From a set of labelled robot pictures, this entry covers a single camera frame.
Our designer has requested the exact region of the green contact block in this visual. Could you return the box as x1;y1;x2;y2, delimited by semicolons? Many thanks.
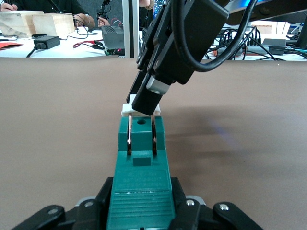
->
106;94;176;230

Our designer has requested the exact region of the black monitor stand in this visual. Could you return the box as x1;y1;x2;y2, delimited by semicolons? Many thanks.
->
296;22;307;49

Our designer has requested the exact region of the grey usb hub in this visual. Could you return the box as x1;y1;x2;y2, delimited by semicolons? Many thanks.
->
262;38;287;48

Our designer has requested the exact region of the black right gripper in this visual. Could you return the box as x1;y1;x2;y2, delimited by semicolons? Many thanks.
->
126;0;230;116

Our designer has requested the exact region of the aluminium camera post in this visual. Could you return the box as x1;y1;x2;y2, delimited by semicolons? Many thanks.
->
122;0;141;59

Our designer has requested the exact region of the red clip lead cable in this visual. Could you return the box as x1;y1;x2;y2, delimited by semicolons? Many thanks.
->
72;40;106;50

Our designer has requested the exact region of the pale wooden block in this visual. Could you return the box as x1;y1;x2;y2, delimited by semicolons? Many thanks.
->
0;11;37;38
32;13;76;37

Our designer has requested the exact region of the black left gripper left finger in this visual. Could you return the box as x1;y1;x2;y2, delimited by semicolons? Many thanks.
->
9;176;114;230

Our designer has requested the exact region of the person forearm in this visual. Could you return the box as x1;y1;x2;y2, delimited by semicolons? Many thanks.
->
73;13;97;31

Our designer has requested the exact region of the black device with red LED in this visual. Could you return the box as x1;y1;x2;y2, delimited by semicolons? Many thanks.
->
101;25;126;56

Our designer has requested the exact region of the black power adapter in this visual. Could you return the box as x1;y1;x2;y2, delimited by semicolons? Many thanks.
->
33;35;61;50

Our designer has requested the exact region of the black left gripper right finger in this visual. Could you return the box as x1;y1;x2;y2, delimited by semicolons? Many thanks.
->
167;177;264;230

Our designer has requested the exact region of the person hand with pen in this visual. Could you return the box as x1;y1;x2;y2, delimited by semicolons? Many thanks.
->
0;2;19;12

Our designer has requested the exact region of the red paper sheet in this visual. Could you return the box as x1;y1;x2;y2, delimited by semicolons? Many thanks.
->
0;42;24;51

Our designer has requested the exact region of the black cable tangle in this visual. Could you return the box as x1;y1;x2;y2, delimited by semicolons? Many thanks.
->
205;25;307;61

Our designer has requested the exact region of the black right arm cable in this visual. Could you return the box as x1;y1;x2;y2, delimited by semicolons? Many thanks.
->
170;0;266;73

